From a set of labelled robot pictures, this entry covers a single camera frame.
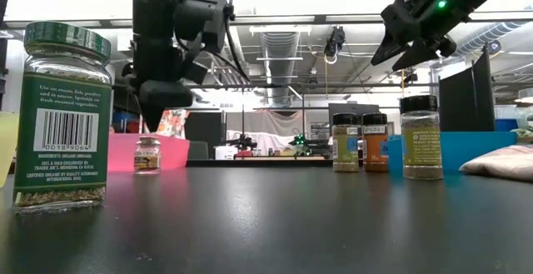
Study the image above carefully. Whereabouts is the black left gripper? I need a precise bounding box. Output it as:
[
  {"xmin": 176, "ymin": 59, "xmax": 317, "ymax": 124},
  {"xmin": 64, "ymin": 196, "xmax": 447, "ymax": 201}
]
[{"xmin": 116, "ymin": 0, "xmax": 209, "ymax": 133}]

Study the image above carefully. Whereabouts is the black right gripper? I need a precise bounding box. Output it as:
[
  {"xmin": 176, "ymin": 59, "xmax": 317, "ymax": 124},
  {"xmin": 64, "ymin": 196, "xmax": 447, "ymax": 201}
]
[{"xmin": 370, "ymin": 0, "xmax": 459, "ymax": 73}]

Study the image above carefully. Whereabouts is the small glass jar yellow label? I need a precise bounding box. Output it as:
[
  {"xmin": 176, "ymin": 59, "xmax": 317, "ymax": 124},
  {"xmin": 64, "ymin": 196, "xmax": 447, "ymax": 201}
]
[{"xmin": 132, "ymin": 135, "xmax": 162, "ymax": 176}]

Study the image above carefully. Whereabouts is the tall yellow-green label spice bottle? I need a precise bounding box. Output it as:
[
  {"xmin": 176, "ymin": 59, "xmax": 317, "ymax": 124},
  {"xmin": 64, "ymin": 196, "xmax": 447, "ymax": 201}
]
[{"xmin": 399, "ymin": 94, "xmax": 444, "ymax": 181}]

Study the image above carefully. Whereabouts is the orange spice bottle black cap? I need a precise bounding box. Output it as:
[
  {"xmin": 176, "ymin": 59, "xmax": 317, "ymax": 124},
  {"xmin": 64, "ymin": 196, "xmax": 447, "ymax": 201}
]
[{"xmin": 360, "ymin": 112, "xmax": 391, "ymax": 173}]

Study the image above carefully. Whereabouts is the large green-lidded oregano jar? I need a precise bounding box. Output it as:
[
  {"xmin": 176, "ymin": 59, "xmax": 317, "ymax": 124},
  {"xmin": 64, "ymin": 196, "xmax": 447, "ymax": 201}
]
[{"xmin": 12, "ymin": 20, "xmax": 113, "ymax": 216}]

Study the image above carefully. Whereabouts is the floral patterned cloth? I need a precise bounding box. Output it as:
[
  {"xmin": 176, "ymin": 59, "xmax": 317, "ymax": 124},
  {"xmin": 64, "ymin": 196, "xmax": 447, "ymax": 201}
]
[{"xmin": 156, "ymin": 109, "xmax": 191, "ymax": 140}]

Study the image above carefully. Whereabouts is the black hanging ceiling device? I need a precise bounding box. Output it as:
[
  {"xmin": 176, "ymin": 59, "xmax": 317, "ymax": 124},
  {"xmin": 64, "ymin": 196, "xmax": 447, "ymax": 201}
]
[{"xmin": 323, "ymin": 26, "xmax": 346, "ymax": 58}]

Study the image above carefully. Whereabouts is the pink plastic bin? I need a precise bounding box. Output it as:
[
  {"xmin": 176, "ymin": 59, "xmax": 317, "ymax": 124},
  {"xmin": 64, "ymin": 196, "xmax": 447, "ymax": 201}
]
[{"xmin": 107, "ymin": 132, "xmax": 192, "ymax": 173}]

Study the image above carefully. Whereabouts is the dark green chair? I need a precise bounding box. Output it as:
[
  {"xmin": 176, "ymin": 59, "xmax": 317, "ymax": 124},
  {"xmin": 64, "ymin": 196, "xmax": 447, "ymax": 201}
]
[{"xmin": 187, "ymin": 140, "xmax": 210, "ymax": 161}]

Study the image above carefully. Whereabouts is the black partition panel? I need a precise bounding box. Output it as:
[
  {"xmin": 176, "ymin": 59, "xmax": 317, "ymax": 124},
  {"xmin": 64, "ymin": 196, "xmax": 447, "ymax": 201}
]
[{"xmin": 438, "ymin": 43, "xmax": 496, "ymax": 132}]

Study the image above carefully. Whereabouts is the white box device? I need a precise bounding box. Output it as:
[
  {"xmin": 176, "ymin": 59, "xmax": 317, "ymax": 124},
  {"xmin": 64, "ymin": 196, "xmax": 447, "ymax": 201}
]
[{"xmin": 213, "ymin": 145, "xmax": 239, "ymax": 161}]

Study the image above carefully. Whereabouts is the green-label spice bottle black cap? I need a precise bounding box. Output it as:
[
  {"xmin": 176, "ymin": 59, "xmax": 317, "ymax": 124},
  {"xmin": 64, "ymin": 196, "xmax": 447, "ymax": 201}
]
[{"xmin": 331, "ymin": 112, "xmax": 361, "ymax": 173}]

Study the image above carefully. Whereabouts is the blue plastic bin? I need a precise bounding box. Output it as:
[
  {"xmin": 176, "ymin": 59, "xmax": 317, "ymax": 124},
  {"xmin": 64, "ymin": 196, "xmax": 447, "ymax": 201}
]
[{"xmin": 386, "ymin": 131, "xmax": 518, "ymax": 173}]

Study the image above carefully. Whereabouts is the blue barrel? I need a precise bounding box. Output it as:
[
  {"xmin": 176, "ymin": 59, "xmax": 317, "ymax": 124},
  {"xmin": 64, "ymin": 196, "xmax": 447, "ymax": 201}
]
[{"xmin": 495, "ymin": 117, "xmax": 520, "ymax": 132}]

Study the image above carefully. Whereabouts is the pale pink cloth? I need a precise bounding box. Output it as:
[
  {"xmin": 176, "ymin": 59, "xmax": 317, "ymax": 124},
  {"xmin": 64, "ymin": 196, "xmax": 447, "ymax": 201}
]
[{"xmin": 459, "ymin": 143, "xmax": 533, "ymax": 182}]

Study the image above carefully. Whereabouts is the yellow-green plastic bin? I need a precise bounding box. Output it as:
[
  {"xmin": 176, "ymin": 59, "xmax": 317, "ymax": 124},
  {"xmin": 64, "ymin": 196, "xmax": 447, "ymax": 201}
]
[{"xmin": 0, "ymin": 111, "xmax": 20, "ymax": 190}]

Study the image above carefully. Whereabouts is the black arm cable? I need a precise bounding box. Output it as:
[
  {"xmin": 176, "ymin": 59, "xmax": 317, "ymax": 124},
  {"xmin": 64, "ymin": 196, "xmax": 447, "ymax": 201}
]
[{"xmin": 186, "ymin": 0, "xmax": 252, "ymax": 84}]

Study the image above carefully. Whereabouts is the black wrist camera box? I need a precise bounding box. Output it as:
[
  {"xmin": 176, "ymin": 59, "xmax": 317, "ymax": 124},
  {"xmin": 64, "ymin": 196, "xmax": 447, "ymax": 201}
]
[{"xmin": 173, "ymin": 0, "xmax": 235, "ymax": 54}]

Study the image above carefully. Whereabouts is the silver slanted ceiling duct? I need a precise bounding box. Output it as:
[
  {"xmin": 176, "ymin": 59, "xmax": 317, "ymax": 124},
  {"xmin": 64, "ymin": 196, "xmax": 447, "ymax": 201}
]
[{"xmin": 451, "ymin": 19, "xmax": 533, "ymax": 57}]

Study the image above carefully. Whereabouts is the silver ribbed ceiling duct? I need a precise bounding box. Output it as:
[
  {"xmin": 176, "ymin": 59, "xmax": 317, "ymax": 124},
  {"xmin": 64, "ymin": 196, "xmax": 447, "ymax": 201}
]
[{"xmin": 260, "ymin": 31, "xmax": 301, "ymax": 105}]

